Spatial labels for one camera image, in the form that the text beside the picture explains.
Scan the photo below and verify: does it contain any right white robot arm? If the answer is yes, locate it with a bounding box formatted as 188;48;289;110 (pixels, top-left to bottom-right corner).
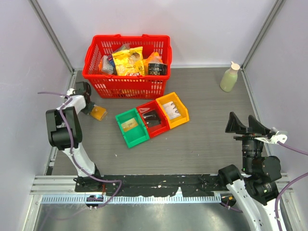
217;112;287;231

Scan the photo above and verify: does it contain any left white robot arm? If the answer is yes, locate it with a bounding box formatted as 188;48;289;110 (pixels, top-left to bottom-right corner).
46;81;103;192

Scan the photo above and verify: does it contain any black face cream jar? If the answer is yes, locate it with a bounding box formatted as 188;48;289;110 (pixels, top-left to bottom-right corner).
148;63;167;76

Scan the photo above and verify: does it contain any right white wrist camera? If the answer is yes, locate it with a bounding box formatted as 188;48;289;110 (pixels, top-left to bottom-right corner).
268;127;288;144

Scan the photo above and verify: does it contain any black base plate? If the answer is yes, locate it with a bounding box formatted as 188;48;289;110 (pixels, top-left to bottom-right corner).
73;174;243;197

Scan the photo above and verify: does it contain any yellow leather card holder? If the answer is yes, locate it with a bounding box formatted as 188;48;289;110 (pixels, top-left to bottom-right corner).
90;105;107;121

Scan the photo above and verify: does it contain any gold card in green bin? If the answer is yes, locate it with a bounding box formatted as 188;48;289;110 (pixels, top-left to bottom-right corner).
121;118;139;132

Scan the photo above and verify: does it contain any white card in yellow bin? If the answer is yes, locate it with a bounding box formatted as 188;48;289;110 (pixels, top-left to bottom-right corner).
162;101;181;120

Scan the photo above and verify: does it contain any grey boxed item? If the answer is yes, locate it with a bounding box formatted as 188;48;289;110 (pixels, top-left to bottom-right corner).
99;55;114;75

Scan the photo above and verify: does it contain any black card in red bin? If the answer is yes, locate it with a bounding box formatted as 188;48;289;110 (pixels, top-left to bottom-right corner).
142;110;161;128

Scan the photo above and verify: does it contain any yellow snack bag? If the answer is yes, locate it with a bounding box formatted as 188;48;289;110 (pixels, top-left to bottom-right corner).
112;46;145;76

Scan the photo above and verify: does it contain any orange snack packet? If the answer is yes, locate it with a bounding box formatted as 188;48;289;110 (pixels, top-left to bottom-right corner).
143;51;163;72

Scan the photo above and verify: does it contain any red plastic shopping basket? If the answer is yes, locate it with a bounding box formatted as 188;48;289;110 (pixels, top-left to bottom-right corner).
82;34;172;99

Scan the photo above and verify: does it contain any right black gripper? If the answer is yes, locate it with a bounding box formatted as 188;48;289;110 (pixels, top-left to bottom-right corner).
225;111;270;171

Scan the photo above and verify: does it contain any yellow plastic bin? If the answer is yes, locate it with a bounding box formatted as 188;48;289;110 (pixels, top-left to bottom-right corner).
156;92;190;129

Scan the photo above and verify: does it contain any white slotted cable duct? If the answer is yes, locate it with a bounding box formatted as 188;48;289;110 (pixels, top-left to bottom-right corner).
41;194;221;204

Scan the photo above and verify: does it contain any green plastic bin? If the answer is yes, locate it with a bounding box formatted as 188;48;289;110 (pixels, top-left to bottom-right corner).
115;108;150;148

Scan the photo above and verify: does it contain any red plastic bin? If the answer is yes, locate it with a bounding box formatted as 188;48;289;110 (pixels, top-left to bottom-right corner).
136;100;170;139

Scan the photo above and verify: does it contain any green lotion bottle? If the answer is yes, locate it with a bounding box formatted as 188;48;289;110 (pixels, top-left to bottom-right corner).
219;61;240;92

